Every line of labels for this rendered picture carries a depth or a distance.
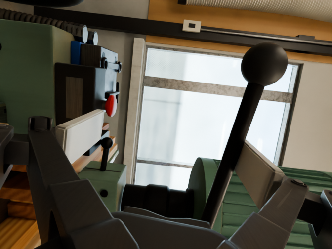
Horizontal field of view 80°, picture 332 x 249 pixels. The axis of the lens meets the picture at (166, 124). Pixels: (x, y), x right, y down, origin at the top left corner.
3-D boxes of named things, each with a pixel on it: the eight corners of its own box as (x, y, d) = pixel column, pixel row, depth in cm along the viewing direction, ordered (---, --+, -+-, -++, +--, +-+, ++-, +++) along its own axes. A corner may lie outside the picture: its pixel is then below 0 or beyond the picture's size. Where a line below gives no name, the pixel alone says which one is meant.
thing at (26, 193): (65, 143, 40) (90, 146, 40) (65, 150, 41) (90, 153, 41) (-3, 186, 25) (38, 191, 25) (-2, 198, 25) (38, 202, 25)
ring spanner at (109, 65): (119, 61, 36) (122, 62, 36) (118, 72, 37) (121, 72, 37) (100, 56, 27) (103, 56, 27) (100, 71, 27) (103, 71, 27)
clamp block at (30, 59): (49, 38, 36) (98, 44, 36) (51, 111, 39) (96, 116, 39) (-31, 14, 22) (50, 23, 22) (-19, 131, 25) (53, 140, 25)
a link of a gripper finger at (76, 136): (62, 173, 13) (50, 170, 13) (101, 140, 20) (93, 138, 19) (66, 128, 12) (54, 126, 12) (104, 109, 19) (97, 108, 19)
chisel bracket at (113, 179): (82, 158, 38) (127, 163, 38) (81, 221, 41) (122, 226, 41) (62, 177, 31) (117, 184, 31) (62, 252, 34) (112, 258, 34)
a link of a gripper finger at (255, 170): (274, 170, 12) (286, 173, 12) (239, 138, 19) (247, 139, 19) (259, 212, 13) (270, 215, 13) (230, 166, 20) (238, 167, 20)
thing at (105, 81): (95, 49, 35) (126, 53, 35) (94, 110, 38) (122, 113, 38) (52, 33, 22) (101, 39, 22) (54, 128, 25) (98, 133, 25)
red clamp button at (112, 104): (111, 93, 29) (118, 94, 29) (110, 113, 30) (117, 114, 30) (104, 95, 26) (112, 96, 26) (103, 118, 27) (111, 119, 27)
